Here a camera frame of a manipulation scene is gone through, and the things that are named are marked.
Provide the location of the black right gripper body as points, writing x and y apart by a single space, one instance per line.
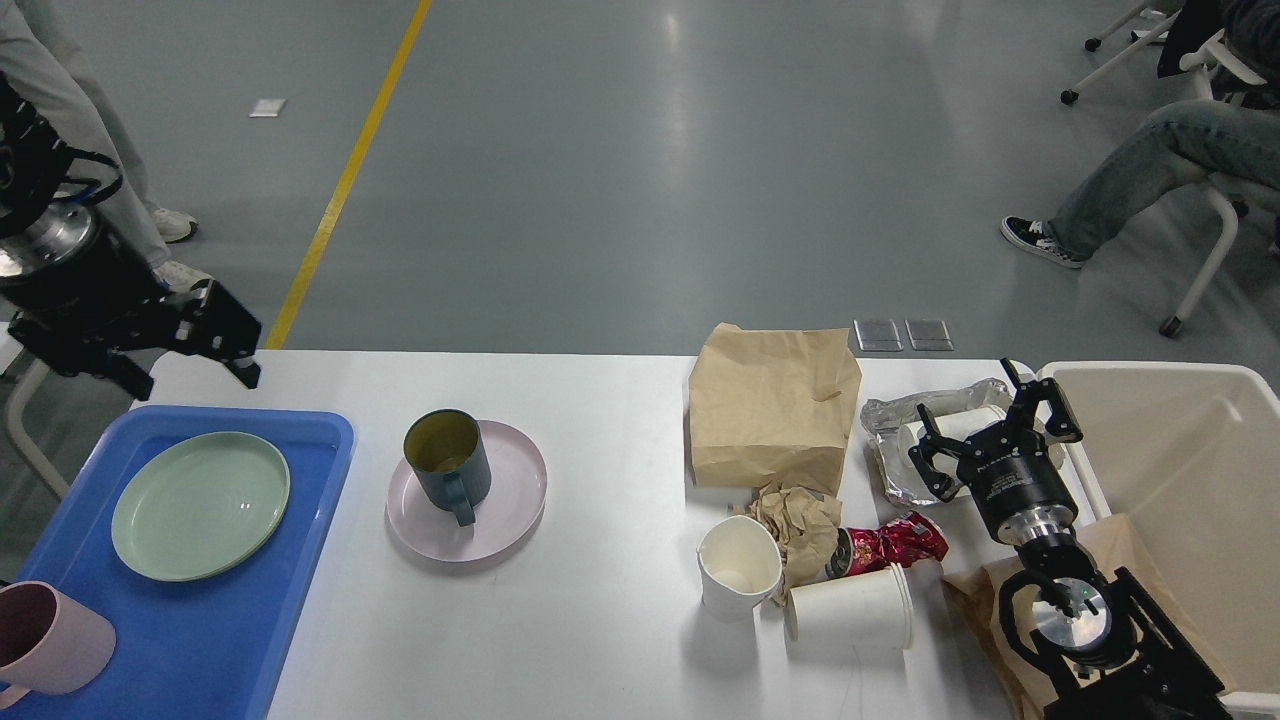
1020 497

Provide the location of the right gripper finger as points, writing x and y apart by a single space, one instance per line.
1039 415
942 483

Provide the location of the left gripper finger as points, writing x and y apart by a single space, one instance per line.
125 373
212 323

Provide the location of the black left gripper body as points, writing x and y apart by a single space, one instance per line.
80 291

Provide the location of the brown paper bag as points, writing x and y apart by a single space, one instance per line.
772 407

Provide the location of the dark teal mug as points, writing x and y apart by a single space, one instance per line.
446 452

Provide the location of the pink mug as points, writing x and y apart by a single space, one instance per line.
50 643

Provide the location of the pink plate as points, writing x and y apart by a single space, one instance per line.
512 508

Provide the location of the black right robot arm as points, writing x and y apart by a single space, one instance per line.
1109 650

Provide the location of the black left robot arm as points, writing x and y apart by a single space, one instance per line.
41 170

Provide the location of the brown paper under arm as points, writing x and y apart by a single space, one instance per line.
1113 543

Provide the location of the aluminium foil tray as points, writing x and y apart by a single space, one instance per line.
882 417

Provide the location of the red snack wrapper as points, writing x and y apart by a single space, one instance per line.
909 538

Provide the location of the white container in foil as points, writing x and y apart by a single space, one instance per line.
953 425

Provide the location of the white office chair left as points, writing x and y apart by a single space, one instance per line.
17 433

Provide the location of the white plastic bin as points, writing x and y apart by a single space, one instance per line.
1189 453

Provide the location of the lying white paper cup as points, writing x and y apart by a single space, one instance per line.
869 610

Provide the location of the crumpled brown paper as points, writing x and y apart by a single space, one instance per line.
804 524

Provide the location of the right floor socket plate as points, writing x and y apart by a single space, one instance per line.
929 335

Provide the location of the floor socket plate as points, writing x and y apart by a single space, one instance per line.
929 335
877 335

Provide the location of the light green plate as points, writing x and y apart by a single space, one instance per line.
201 507

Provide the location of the left floor socket plate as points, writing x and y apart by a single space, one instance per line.
877 335

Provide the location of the upright white paper cup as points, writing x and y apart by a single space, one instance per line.
740 564

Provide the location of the standing person in black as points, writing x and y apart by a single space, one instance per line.
46 66

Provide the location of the blue plastic tray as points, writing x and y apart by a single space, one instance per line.
210 649

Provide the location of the seated person in jeans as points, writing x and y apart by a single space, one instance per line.
1174 145

